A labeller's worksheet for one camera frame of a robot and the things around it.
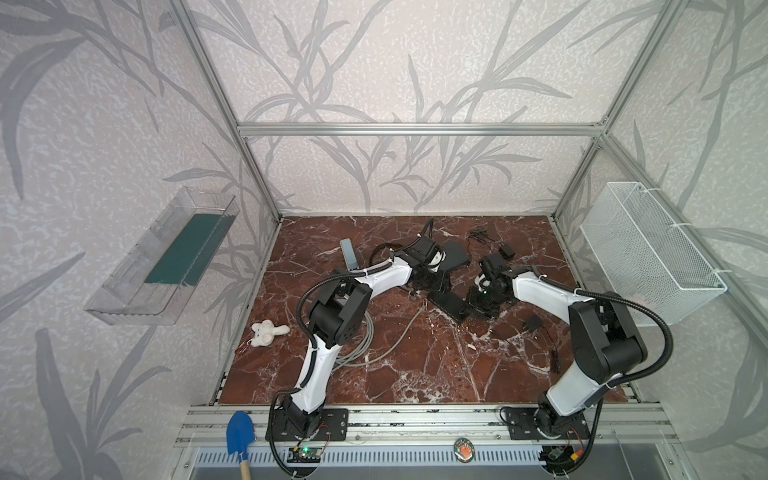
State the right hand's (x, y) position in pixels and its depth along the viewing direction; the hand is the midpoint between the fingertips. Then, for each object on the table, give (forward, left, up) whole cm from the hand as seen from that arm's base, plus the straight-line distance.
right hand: (463, 302), depth 92 cm
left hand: (+7, +4, +2) cm, 9 cm away
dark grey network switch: (+22, -1, -4) cm, 22 cm away
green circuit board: (-38, +43, -5) cm, 58 cm away
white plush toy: (-10, +59, 0) cm, 60 cm away
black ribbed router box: (0, +2, -2) cm, 3 cm away
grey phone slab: (+19, +38, 0) cm, 42 cm away
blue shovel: (-34, +59, -2) cm, 68 cm away
